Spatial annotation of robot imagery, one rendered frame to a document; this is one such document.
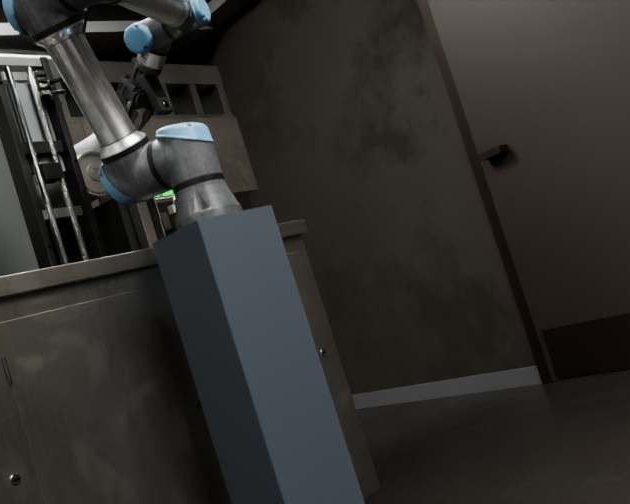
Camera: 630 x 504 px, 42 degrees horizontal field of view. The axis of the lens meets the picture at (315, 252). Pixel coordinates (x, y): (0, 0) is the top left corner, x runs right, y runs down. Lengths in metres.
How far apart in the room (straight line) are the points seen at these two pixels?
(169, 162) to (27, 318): 0.44
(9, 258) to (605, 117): 2.25
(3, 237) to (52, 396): 0.63
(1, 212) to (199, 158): 0.65
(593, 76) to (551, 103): 0.21
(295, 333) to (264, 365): 0.11
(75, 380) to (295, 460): 0.48
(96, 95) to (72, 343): 0.53
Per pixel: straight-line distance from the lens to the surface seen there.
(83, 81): 1.87
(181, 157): 1.82
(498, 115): 3.69
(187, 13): 2.11
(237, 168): 3.21
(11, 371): 1.73
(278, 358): 1.75
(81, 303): 1.84
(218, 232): 1.73
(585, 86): 3.46
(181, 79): 3.19
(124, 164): 1.88
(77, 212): 2.09
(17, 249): 2.23
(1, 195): 2.26
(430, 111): 3.98
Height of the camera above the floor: 0.68
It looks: 3 degrees up
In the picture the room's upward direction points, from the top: 18 degrees counter-clockwise
